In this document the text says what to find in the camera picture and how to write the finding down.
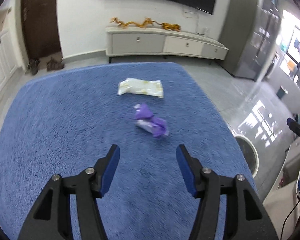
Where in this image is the small purple wrapper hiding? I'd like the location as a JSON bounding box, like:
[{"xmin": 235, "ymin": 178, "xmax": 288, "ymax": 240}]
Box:
[{"xmin": 134, "ymin": 103, "xmax": 169, "ymax": 138}]

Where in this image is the white yellow plastic wrapper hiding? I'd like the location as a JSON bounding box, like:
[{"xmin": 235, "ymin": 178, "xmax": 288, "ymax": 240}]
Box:
[{"xmin": 117, "ymin": 77, "xmax": 164, "ymax": 98}]

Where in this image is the white rimmed trash bin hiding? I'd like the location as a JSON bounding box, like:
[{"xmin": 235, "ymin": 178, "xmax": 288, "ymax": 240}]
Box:
[{"xmin": 234, "ymin": 134, "xmax": 260, "ymax": 178}]

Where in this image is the small teal bin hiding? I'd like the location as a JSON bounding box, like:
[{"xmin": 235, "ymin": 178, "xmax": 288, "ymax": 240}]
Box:
[{"xmin": 276, "ymin": 86, "xmax": 288, "ymax": 100}]

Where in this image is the blue fuzzy table cloth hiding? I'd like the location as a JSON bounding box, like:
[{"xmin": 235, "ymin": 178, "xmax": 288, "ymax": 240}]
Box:
[{"xmin": 0, "ymin": 63, "xmax": 254, "ymax": 239}]

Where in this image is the grey double door refrigerator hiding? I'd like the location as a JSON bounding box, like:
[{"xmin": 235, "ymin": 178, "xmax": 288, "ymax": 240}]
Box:
[{"xmin": 219, "ymin": 0, "xmax": 281, "ymax": 81}]

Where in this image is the white grey TV cabinet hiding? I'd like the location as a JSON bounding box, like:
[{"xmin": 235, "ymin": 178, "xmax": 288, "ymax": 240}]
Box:
[{"xmin": 106, "ymin": 27, "xmax": 229, "ymax": 60}]

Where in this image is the brown shoe right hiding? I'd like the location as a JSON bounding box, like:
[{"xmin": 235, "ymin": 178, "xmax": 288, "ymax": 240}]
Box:
[{"xmin": 46, "ymin": 57, "xmax": 64, "ymax": 72}]

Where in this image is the brown shoe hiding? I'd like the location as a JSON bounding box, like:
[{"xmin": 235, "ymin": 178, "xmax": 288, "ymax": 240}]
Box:
[
  {"xmin": 27, "ymin": 59, "xmax": 40, "ymax": 75},
  {"xmin": 46, "ymin": 57, "xmax": 64, "ymax": 72}
]

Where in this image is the brown shoe left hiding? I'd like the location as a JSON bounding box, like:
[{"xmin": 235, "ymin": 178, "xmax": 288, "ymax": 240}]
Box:
[{"xmin": 27, "ymin": 59, "xmax": 40, "ymax": 75}]

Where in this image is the golden tiger figurine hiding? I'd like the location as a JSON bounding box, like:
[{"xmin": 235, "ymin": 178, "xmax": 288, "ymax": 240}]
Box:
[{"xmin": 160, "ymin": 23, "xmax": 181, "ymax": 32}]

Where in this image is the golden dragon figurine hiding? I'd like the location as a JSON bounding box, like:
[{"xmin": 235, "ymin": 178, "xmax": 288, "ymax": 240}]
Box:
[{"xmin": 110, "ymin": 17, "xmax": 157, "ymax": 29}]

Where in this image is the dark brown entrance door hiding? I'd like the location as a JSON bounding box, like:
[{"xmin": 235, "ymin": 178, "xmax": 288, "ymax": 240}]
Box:
[{"xmin": 21, "ymin": 0, "xmax": 61, "ymax": 59}]

